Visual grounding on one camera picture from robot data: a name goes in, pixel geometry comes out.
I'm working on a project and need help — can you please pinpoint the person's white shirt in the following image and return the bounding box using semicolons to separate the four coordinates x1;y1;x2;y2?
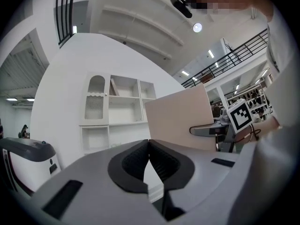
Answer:
265;5;300;128

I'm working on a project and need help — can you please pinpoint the black balcony railing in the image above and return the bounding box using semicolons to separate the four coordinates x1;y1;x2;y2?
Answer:
55;0;77;47

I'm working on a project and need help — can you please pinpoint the long black mezzanine railing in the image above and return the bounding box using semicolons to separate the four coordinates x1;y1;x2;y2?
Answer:
181;28;269;89

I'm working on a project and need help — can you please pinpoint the white shelf cabinet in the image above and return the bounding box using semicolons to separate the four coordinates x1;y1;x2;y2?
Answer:
78;71;158;155

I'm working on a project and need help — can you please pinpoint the black head-worn camera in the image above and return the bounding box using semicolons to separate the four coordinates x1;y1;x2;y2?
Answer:
170;0;193;19

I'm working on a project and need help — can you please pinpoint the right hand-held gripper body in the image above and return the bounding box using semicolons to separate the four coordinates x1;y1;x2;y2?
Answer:
215;99;254;153

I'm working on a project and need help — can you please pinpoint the display rack with dark items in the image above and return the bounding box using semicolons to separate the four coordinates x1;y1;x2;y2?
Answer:
225;88;270;118

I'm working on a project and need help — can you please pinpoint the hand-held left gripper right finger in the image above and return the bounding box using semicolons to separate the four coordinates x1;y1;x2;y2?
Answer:
149;138;258;222

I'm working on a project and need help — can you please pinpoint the white and grey machine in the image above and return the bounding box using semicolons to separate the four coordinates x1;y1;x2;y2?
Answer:
0;137;62;195

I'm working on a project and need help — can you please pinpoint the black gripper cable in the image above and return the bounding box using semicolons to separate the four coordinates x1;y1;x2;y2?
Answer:
241;123;262;142

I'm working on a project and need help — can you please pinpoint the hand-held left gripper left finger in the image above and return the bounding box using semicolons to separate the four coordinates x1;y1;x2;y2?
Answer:
30;139;165;225

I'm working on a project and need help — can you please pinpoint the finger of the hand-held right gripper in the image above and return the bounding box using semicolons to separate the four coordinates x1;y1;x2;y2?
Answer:
189;123;222;138

